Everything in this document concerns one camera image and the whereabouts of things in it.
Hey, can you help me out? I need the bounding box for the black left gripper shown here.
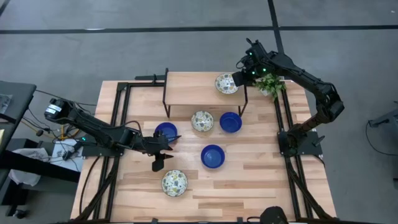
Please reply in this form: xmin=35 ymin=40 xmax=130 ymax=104
xmin=141 ymin=130 xmax=182 ymax=161

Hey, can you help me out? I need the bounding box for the blue mini bowl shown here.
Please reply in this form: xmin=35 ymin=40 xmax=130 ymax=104
xmin=200 ymin=144 xmax=226 ymax=169
xmin=154 ymin=121 xmax=178 ymax=144
xmin=219 ymin=111 xmax=243 ymax=134

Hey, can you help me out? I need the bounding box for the white patterned mini bowl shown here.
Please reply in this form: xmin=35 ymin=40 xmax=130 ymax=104
xmin=190 ymin=110 xmax=215 ymax=133
xmin=160 ymin=169 xmax=188 ymax=198
xmin=215 ymin=73 xmax=240 ymax=95

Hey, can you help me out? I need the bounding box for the small green potted plant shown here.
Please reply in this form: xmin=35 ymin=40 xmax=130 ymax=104
xmin=252 ymin=73 xmax=287 ymax=101

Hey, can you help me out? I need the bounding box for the wooden shelf with black legs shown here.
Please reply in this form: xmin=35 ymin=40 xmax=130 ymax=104
xmin=162 ymin=67 xmax=249 ymax=118

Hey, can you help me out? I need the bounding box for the white paper sheet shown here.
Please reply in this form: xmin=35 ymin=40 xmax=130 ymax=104
xmin=51 ymin=139 xmax=84 ymax=172

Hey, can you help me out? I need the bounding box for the black table board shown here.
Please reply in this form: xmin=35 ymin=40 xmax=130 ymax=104
xmin=0 ymin=149 xmax=81 ymax=184

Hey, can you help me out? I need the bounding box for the grey metal stand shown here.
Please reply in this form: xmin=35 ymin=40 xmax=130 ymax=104
xmin=368 ymin=101 xmax=398 ymax=128

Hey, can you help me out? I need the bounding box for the white printed cloth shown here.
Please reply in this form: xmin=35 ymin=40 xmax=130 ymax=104
xmin=8 ymin=147 xmax=50 ymax=187

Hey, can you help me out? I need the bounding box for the dark grey desk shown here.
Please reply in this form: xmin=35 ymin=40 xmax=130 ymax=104
xmin=0 ymin=80 xmax=37 ymax=155

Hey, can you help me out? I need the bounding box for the grey printed sheet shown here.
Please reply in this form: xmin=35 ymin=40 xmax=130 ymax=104
xmin=0 ymin=94 xmax=13 ymax=114

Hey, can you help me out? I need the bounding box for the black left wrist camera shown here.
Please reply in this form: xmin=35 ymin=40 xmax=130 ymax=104
xmin=151 ymin=154 xmax=166 ymax=172

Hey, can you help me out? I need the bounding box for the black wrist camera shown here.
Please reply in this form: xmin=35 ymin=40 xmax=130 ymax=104
xmin=151 ymin=154 xmax=166 ymax=172
xmin=232 ymin=70 xmax=249 ymax=88

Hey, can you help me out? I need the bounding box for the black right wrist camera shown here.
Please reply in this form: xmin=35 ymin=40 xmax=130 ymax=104
xmin=232 ymin=70 xmax=249 ymax=88

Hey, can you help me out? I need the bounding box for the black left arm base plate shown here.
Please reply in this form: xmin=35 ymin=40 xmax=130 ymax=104
xmin=81 ymin=133 xmax=126 ymax=157

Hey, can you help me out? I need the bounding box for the black metal table frame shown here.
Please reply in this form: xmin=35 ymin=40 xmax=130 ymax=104
xmin=72 ymin=73 xmax=338 ymax=224

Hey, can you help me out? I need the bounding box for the black clamp handle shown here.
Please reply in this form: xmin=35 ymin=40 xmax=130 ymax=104
xmin=312 ymin=134 xmax=326 ymax=147

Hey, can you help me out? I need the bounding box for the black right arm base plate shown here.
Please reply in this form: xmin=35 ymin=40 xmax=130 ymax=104
xmin=277 ymin=130 xmax=323 ymax=156

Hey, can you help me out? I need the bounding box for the thick black cable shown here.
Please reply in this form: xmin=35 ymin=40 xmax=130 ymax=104
xmin=78 ymin=155 xmax=102 ymax=216

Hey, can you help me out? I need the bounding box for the yellow cable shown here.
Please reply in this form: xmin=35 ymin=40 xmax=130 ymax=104
xmin=21 ymin=119 xmax=80 ymax=141

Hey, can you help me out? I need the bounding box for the thin black cable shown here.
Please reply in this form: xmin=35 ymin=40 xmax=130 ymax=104
xmin=35 ymin=89 xmax=98 ymax=107

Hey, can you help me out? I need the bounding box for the black floor cable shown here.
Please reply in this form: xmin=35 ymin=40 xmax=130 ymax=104
xmin=364 ymin=120 xmax=398 ymax=157

